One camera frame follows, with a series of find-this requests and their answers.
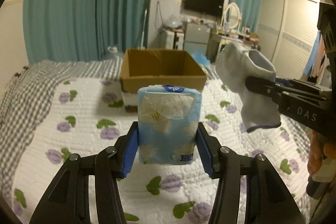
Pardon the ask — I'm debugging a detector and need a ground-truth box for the small silver refrigerator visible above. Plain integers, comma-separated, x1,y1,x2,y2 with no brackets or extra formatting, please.
184,23,210,54

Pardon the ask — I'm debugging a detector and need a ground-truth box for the blue floral tissue pack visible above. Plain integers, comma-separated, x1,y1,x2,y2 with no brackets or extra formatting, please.
138,85,202,165

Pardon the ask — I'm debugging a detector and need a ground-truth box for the blue plastic bag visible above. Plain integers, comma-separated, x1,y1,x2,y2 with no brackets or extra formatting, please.
191,51,211,66

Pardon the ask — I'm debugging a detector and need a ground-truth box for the white suitcase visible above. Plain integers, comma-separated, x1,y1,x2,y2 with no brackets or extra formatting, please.
160,30,184,50

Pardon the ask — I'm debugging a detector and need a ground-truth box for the white louvered wardrobe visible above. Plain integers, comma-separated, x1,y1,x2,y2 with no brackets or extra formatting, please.
256,0,320,79

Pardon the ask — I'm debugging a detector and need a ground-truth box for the white oval vanity mirror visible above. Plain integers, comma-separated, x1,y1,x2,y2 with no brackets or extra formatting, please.
222,2,242,31

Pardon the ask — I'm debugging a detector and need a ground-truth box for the white floral quilt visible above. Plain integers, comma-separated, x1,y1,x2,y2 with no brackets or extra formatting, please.
9,78,311,223

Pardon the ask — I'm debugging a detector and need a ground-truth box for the teal curtain left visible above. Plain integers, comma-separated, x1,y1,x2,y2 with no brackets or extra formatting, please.
23,0,150,64

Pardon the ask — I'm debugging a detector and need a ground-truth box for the brown cardboard box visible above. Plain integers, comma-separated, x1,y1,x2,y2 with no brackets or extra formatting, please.
119,48,208,113

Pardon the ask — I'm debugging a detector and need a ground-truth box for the white grey sock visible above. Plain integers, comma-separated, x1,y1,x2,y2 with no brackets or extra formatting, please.
215,43,281,132

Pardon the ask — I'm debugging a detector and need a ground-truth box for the black wall television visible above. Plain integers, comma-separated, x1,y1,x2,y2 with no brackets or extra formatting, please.
184,0,224,18

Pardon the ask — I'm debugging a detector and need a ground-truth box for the white dressing table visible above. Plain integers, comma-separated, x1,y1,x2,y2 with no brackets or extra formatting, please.
206,33,261,63

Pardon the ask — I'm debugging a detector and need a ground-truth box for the person's right hand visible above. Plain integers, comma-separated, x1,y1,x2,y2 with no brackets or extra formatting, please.
307,130,336,176

